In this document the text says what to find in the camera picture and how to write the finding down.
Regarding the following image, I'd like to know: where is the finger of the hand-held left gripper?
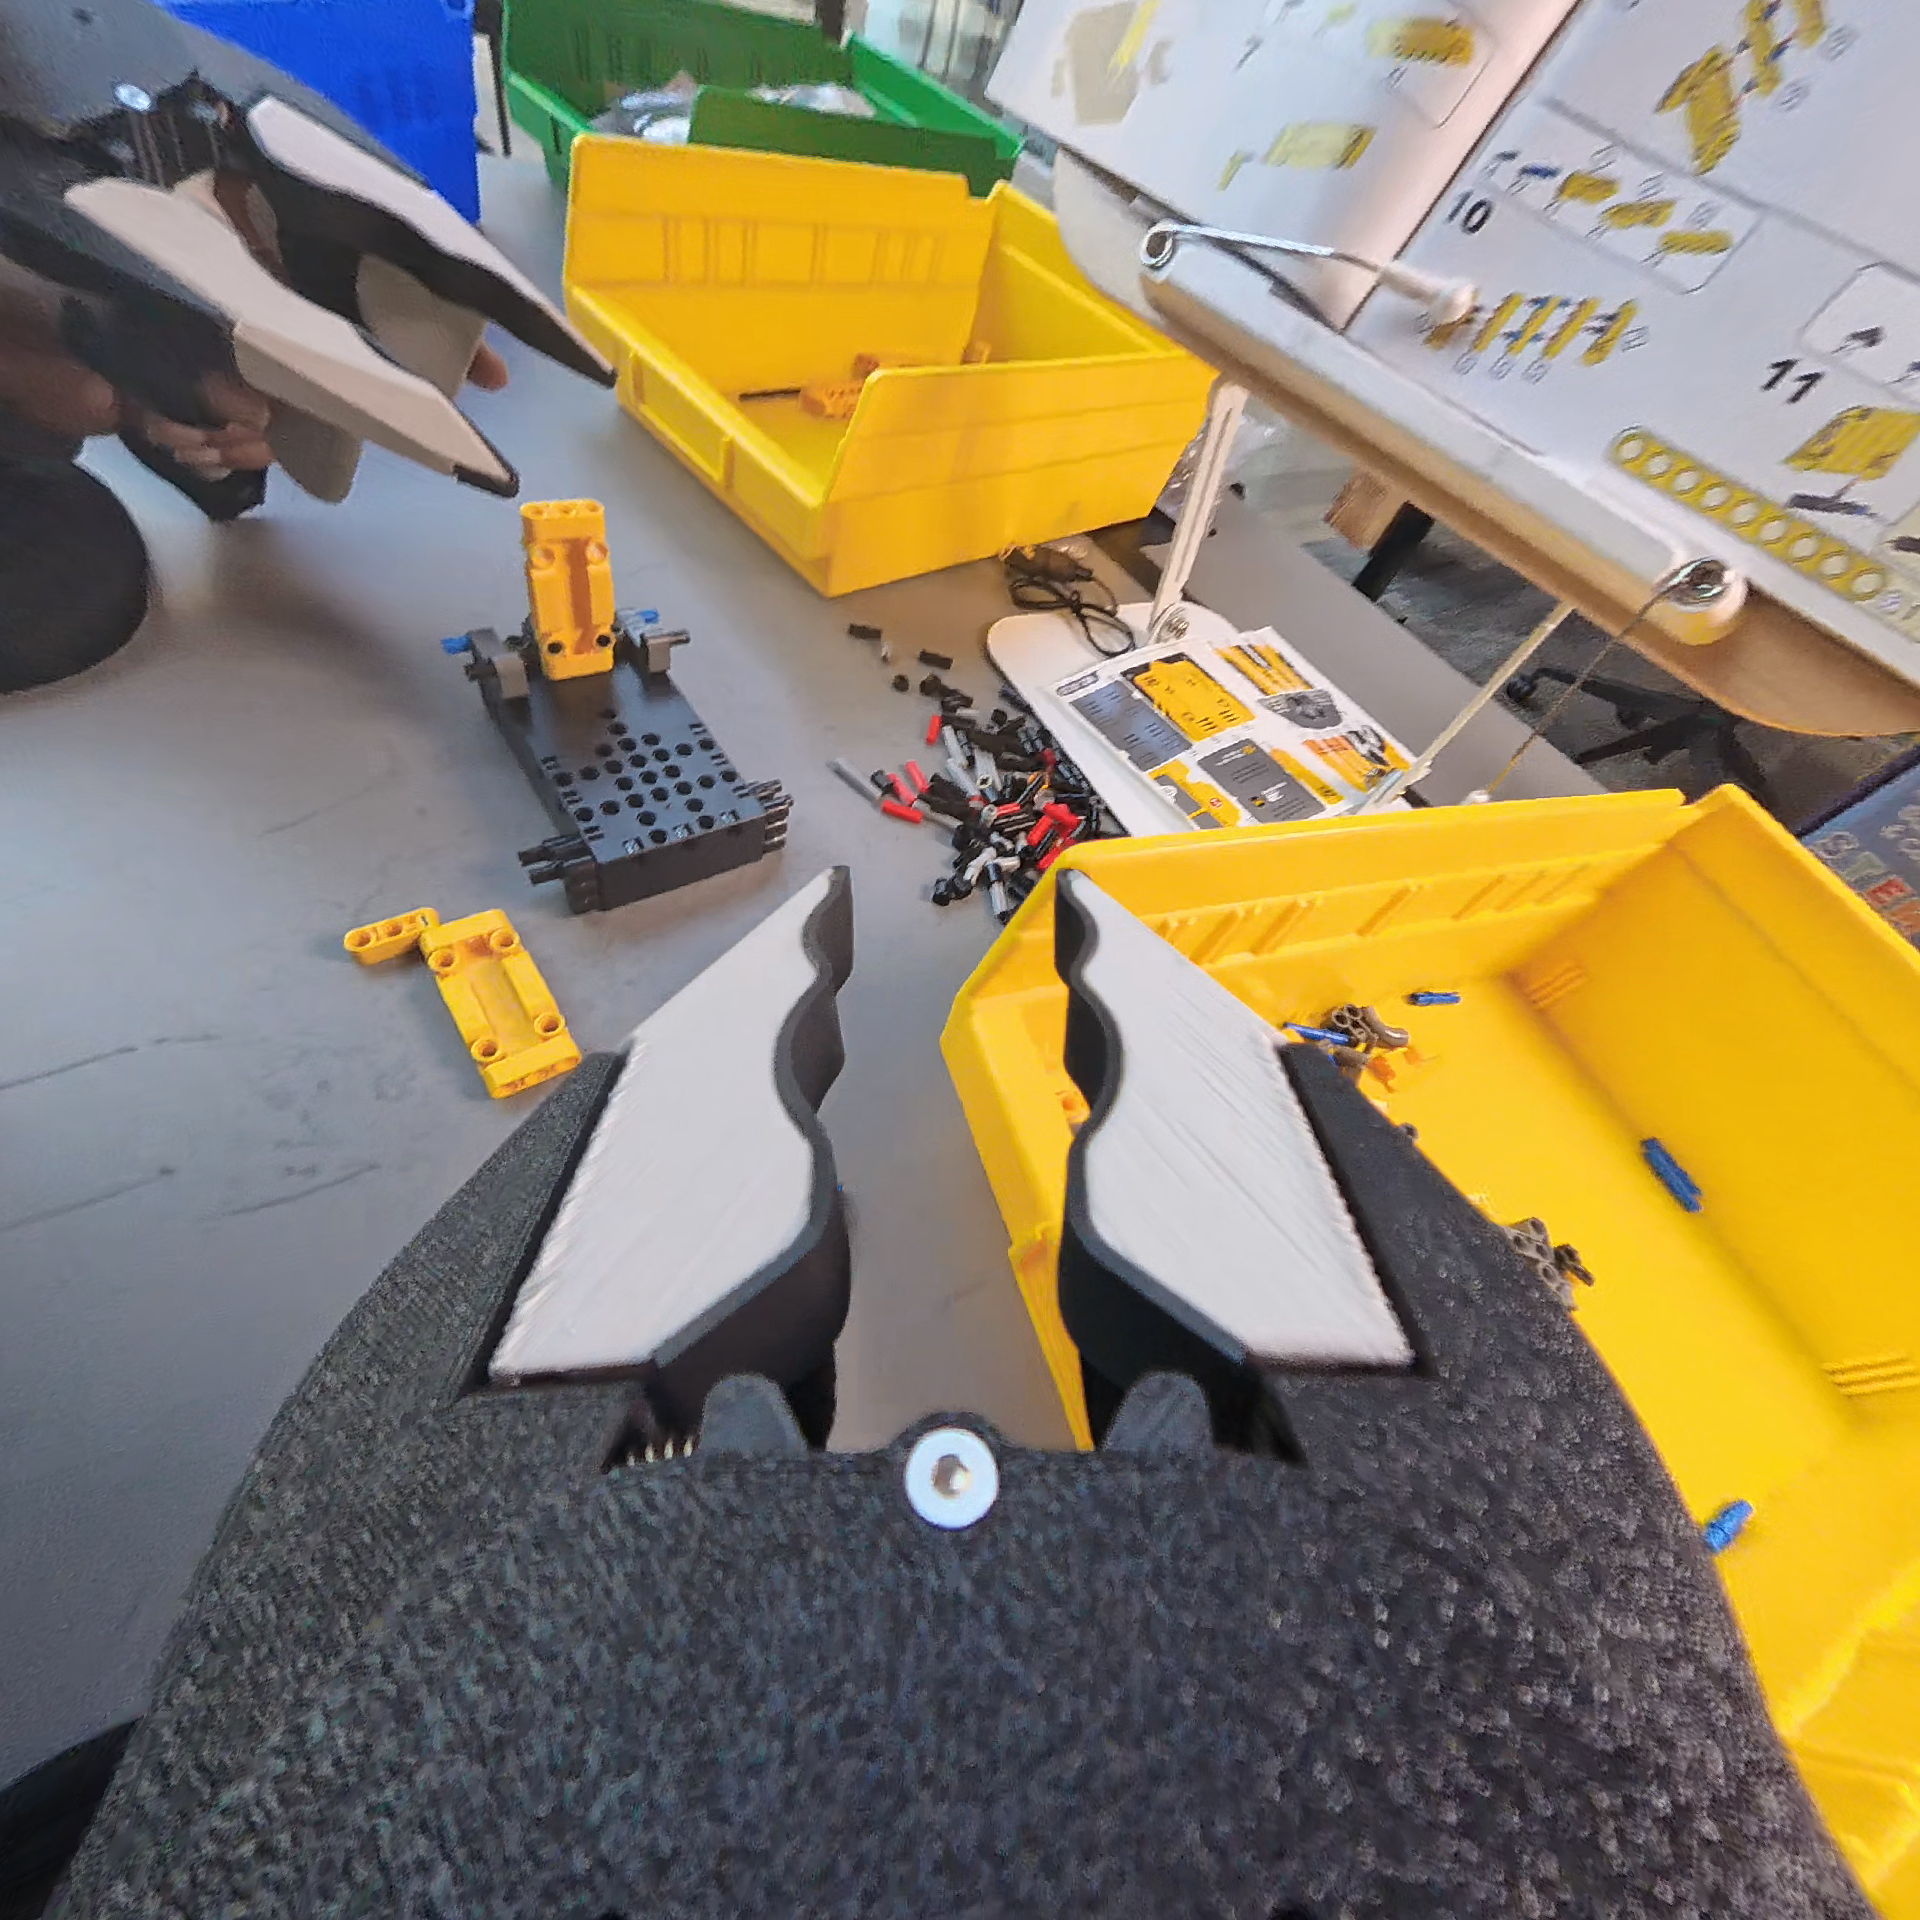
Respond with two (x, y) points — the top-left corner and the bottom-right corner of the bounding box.
(61, 172), (522, 509)
(239, 90), (623, 400)

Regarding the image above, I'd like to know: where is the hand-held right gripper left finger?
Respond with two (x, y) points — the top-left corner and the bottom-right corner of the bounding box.
(485, 870), (857, 1386)

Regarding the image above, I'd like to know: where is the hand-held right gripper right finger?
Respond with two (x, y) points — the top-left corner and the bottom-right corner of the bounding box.
(1050, 870), (1419, 1377)

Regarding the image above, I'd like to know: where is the heap of grey lego pieces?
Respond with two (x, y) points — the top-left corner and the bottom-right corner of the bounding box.
(1272, 982), (1770, 1566)

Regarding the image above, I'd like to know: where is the yellow lego panel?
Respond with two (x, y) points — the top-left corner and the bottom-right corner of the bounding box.
(421, 905), (591, 1102)

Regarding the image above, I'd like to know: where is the black lego model yellow beam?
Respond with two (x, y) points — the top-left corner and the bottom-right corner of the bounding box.
(441, 497), (796, 918)

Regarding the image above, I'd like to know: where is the yellow storage bin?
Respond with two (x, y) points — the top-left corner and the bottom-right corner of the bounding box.
(559, 131), (1224, 598)
(941, 782), (1920, 1900)

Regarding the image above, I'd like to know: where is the heap of yellow lego parts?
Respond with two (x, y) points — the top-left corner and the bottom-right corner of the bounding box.
(735, 347), (907, 426)

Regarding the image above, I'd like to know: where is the pile of loose lego pieces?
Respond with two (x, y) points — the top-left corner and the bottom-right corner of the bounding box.
(823, 611), (1127, 918)

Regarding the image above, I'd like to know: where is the colourful lego set box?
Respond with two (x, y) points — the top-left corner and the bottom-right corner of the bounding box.
(1803, 752), (1920, 951)

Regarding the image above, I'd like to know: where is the open lego instruction manual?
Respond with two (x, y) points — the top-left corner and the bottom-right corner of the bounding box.
(990, 0), (1920, 651)

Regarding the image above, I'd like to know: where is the person's left hand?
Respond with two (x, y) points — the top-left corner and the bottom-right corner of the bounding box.
(0, 259), (269, 492)

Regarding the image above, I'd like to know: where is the blue storage bin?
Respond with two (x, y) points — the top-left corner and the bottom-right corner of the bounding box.
(162, 0), (485, 223)

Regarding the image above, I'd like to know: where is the black mesh chair armrest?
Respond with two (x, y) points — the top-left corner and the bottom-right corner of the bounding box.
(0, 452), (155, 701)

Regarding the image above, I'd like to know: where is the green storage bin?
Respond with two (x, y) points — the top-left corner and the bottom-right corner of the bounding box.
(497, 0), (1023, 201)

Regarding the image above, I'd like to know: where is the sticker sheet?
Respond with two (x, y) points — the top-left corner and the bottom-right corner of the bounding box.
(1050, 636), (1419, 840)

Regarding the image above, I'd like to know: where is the white document stand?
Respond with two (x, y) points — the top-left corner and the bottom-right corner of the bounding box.
(1132, 213), (1750, 782)

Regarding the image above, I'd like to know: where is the metal gooseneck page holder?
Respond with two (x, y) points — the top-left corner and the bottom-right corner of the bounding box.
(1138, 213), (1484, 338)

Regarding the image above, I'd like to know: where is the black cable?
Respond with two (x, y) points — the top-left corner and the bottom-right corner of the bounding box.
(997, 536), (1138, 659)

